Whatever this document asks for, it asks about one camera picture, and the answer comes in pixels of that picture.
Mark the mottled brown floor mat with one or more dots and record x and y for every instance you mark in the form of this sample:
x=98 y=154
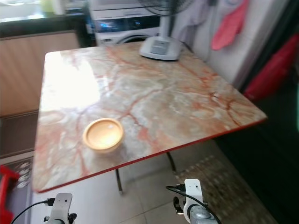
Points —
x=233 y=191

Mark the red-edged marble square table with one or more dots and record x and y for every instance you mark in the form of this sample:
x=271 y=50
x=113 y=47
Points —
x=168 y=102

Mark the beige lidded bowl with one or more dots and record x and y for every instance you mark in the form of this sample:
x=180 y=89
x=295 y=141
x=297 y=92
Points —
x=103 y=134

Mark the red plastic stool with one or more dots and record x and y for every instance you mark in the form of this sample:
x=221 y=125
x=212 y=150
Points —
x=7 y=186

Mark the grey standing fan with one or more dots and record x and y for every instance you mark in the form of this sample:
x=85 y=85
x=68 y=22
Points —
x=161 y=46

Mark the red plastic chair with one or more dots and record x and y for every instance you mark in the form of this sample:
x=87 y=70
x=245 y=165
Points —
x=273 y=70

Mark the red hanging cloth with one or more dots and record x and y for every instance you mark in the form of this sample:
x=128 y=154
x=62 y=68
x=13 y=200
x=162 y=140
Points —
x=229 y=28

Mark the grey hanging cloth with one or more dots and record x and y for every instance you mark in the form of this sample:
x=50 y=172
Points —
x=198 y=18

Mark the white washing machine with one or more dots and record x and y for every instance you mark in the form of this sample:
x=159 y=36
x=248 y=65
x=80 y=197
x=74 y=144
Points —
x=117 y=25

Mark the wooden base cabinet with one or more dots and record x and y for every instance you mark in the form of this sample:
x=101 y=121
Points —
x=37 y=70

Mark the black counter top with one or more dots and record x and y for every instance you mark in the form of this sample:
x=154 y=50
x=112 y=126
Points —
x=37 y=27

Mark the green container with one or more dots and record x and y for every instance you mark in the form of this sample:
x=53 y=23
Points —
x=47 y=5

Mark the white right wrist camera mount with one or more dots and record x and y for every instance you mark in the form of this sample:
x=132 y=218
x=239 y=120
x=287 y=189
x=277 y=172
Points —
x=193 y=191

